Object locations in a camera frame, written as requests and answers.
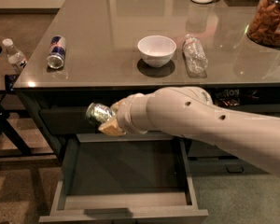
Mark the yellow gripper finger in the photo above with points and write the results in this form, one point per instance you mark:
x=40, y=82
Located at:
x=111, y=128
x=117, y=104

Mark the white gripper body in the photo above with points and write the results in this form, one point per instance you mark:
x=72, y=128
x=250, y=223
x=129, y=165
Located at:
x=125, y=113

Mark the green soda can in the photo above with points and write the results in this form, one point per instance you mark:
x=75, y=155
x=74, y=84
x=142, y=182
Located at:
x=99, y=113

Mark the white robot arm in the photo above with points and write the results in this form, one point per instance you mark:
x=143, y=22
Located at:
x=188, y=112

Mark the top left drawer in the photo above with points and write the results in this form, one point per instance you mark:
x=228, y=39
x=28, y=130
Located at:
x=68, y=120

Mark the open middle drawer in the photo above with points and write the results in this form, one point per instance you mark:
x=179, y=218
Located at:
x=129, y=180

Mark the blue silver energy drink can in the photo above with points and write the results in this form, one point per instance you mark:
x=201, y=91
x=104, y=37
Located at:
x=57, y=50

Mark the clear plastic bottle on counter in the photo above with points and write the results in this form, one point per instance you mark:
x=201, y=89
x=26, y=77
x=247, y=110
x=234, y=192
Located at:
x=196, y=61

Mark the snack bags in drawer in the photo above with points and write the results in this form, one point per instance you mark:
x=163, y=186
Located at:
x=234, y=97

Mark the bottom right drawer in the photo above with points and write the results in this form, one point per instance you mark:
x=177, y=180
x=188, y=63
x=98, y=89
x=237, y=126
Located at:
x=223, y=167

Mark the white bowl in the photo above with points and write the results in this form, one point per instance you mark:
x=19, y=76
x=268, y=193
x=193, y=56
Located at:
x=156, y=50

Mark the dark side table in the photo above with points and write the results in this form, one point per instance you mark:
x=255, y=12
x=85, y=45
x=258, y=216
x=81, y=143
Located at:
x=10, y=103

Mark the small water bottle white cap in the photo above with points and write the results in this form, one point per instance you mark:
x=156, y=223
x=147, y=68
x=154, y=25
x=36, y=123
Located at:
x=14, y=56

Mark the snack jar with black lid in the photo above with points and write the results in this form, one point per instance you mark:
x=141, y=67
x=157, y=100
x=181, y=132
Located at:
x=265, y=26

